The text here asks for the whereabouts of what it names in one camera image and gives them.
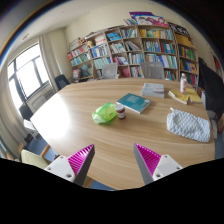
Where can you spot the colourful posters atop shelf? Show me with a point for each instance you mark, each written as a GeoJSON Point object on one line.
{"type": "Point", "coordinates": [145, 18]}

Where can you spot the green plastic bag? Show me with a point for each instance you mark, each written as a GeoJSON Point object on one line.
{"type": "Point", "coordinates": [105, 113]}

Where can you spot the window with dark frame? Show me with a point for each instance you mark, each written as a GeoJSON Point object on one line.
{"type": "Point", "coordinates": [26, 75]}

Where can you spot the grey office chair left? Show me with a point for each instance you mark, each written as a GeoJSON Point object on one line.
{"type": "Point", "coordinates": [110, 71]}

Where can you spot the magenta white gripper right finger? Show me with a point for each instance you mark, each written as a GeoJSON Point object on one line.
{"type": "Point", "coordinates": [152, 165]}

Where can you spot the grey office chair right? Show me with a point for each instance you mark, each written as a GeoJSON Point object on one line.
{"type": "Point", "coordinates": [152, 70]}

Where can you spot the white radiator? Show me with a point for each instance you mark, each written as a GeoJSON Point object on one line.
{"type": "Point", "coordinates": [38, 99]}

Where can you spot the yellow book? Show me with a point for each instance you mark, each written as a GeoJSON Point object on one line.
{"type": "Point", "coordinates": [178, 97]}

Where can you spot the grey-white book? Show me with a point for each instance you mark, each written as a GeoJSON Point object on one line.
{"type": "Point", "coordinates": [153, 90]}

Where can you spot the beige curtain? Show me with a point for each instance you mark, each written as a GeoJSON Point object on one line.
{"type": "Point", "coordinates": [49, 60]}

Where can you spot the white textured towel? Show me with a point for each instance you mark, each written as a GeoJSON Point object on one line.
{"type": "Point", "coordinates": [187, 125]}

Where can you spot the wooden bookshelf with books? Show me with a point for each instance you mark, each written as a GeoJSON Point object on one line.
{"type": "Point", "coordinates": [131, 45]}

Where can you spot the teal book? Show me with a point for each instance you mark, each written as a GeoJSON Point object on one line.
{"type": "Point", "coordinates": [134, 102]}

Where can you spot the yellow folder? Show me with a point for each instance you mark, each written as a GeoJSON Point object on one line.
{"type": "Point", "coordinates": [194, 97]}

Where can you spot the black office chair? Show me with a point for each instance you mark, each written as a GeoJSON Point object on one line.
{"type": "Point", "coordinates": [61, 81]}

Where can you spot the yellow-green wooden chair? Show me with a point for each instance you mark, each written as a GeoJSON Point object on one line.
{"type": "Point", "coordinates": [30, 158]}

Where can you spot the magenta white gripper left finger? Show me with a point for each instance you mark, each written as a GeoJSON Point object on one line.
{"type": "Point", "coordinates": [73, 168]}

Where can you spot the grey office chair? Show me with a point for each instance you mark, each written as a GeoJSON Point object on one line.
{"type": "Point", "coordinates": [152, 70]}
{"type": "Point", "coordinates": [110, 71]}

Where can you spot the white plastic bottle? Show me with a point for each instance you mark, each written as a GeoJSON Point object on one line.
{"type": "Point", "coordinates": [183, 82]}

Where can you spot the small red-lidded jar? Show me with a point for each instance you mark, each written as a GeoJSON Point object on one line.
{"type": "Point", "coordinates": [120, 109]}

